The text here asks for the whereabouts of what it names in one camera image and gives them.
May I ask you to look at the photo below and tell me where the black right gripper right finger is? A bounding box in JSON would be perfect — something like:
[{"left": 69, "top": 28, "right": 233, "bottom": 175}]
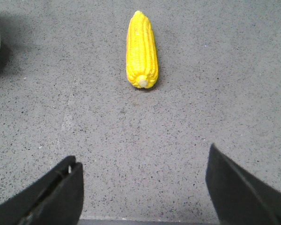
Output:
[{"left": 206, "top": 144, "right": 281, "bottom": 225}]

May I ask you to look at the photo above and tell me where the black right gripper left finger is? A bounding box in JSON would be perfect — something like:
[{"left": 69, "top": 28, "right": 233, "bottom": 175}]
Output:
[{"left": 0, "top": 156, "right": 84, "bottom": 225}]

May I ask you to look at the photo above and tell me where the yellow toy corn cob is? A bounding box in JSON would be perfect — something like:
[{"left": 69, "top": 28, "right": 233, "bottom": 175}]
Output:
[{"left": 126, "top": 10, "right": 159, "bottom": 89}]

